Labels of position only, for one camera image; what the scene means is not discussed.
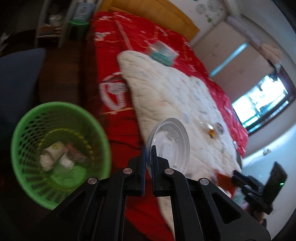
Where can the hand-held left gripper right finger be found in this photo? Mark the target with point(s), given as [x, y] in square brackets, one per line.
[154, 171]

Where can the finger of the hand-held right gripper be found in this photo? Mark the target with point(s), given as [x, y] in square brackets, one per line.
[242, 179]

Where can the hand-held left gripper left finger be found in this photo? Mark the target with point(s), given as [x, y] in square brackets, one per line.
[143, 166]

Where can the clear plastic lid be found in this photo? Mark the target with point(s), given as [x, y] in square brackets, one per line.
[171, 143]

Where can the white paper cup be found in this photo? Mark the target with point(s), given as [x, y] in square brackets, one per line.
[54, 148]

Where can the green plastic mesh basket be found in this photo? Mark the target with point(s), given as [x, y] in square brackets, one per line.
[23, 143]

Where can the clear plastic container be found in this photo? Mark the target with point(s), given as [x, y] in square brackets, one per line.
[219, 127]

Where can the white quilted mat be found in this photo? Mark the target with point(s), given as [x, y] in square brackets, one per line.
[173, 97]

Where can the balcony window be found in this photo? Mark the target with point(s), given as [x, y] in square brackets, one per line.
[254, 104]

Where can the teal dotted tissue pack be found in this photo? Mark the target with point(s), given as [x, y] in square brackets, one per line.
[159, 60]

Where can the white teal tissue pack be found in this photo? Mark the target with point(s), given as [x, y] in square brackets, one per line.
[164, 48]

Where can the red patterned quilt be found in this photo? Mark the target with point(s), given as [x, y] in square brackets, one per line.
[111, 46]

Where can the white wardrobe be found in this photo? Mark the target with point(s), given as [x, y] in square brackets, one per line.
[231, 46]

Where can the dark blue chair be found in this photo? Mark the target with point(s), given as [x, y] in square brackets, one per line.
[18, 81]

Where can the green plastic stool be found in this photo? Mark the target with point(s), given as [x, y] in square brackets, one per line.
[78, 29]

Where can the wooden bed headboard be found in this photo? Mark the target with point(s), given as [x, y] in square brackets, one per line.
[161, 14]

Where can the grey shelf desk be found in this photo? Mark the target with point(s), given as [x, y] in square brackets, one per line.
[53, 23]

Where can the wall socket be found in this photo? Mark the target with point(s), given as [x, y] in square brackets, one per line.
[267, 151]

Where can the small green round wall sticker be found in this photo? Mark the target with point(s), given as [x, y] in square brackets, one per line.
[209, 20]

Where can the small patterned circle wall sticker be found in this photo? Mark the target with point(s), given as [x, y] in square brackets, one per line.
[201, 8]

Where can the large patterned circle wall sticker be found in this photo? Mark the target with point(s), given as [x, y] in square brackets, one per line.
[215, 4]

